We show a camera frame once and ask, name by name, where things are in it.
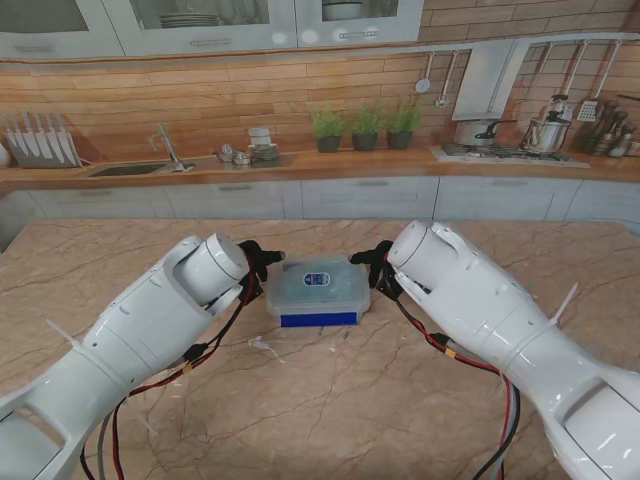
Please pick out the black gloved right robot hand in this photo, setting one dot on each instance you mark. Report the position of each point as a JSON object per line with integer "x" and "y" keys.
{"x": 375, "y": 260}

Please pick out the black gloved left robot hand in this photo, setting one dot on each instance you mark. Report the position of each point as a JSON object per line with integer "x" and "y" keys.
{"x": 260, "y": 260}

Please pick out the clear plastic lid blue label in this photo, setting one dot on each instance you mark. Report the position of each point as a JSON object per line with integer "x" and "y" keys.
{"x": 315, "y": 279}

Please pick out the clear bubble film sheet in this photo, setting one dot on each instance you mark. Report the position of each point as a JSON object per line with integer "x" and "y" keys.
{"x": 325, "y": 292}

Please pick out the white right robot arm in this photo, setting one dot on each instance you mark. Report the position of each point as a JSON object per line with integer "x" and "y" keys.
{"x": 500, "y": 320}

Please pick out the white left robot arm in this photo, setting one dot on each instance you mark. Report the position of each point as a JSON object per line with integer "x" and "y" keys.
{"x": 125, "y": 340}

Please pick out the printed kitchen backdrop banner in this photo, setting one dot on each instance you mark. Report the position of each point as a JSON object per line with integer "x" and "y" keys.
{"x": 200, "y": 100}

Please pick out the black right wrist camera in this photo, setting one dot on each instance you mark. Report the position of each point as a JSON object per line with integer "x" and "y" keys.
{"x": 387, "y": 285}

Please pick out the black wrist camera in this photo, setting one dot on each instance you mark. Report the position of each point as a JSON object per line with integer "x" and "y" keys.
{"x": 254, "y": 290}
{"x": 387, "y": 285}

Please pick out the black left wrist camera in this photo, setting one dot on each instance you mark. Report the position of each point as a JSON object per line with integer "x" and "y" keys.
{"x": 254, "y": 290}

